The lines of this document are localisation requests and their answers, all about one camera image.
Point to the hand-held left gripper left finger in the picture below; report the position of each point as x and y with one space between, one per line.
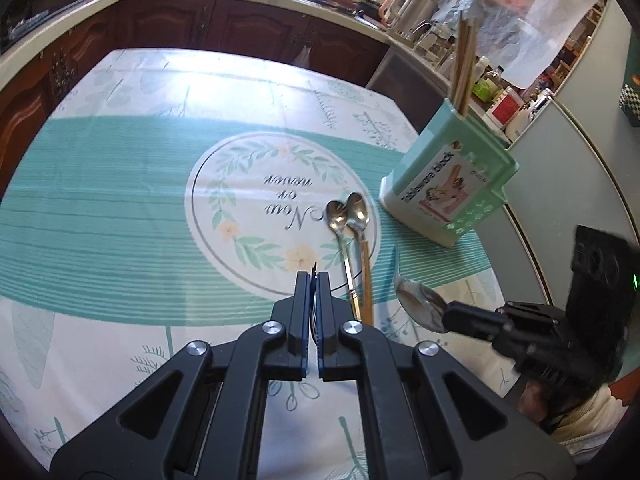
304 310

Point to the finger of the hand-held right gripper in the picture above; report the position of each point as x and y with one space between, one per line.
472 320

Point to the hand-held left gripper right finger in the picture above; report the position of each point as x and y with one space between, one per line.
324 310

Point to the large steel spoon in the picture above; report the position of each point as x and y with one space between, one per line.
420 302

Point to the green utensil holder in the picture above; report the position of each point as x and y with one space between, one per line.
445 185

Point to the person's right forearm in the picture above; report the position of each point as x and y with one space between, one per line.
590 425

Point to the person's right hand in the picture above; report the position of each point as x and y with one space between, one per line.
537 405

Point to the grey refrigerator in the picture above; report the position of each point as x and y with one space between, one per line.
565 170

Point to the red label jar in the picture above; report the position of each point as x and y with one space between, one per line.
502 109

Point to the white thermos jug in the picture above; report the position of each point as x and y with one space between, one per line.
530 112

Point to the leaf print tablecloth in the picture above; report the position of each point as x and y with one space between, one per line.
125 170

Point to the green label bottle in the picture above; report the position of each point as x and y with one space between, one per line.
484 89

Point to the steel front cabinet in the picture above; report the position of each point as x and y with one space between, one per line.
395 70

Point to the clear plastic bag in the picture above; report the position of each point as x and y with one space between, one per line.
301 55

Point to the wooden shelf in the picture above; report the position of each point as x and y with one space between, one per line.
575 55

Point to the glass pitcher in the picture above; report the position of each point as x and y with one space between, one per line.
432 40

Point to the translucent plastic curtain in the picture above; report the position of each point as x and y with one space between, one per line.
525 10

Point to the steel electric kettle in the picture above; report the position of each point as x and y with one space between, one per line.
412 7

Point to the black cooktop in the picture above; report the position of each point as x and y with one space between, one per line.
35 0

